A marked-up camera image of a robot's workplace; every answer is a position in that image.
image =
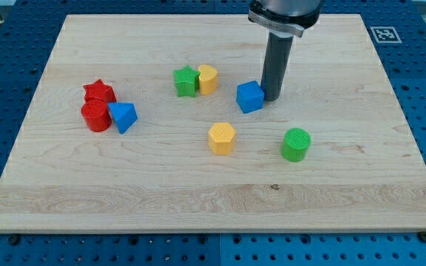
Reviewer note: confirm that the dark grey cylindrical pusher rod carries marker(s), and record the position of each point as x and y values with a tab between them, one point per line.
278	50

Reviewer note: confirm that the blue cube block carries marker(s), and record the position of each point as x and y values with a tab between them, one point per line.
249	97

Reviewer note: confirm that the blue triangle block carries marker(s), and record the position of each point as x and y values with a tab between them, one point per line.
124	115

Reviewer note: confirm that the yellow heart block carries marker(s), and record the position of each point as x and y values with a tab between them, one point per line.
208	79

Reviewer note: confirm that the green cylinder block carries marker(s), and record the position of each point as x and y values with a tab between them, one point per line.
295	144

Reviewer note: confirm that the green star block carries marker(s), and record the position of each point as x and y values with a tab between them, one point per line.
186	81

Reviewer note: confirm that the white fiducial marker tag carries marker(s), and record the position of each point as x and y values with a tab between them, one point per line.
385	35

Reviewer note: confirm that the yellow hexagon block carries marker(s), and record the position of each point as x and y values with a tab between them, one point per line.
222	137

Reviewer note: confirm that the light wooden board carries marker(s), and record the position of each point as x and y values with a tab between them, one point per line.
363	171

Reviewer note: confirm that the red star block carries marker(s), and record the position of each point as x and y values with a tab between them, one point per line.
99	91

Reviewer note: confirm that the red cylinder block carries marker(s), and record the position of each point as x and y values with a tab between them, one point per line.
96	116

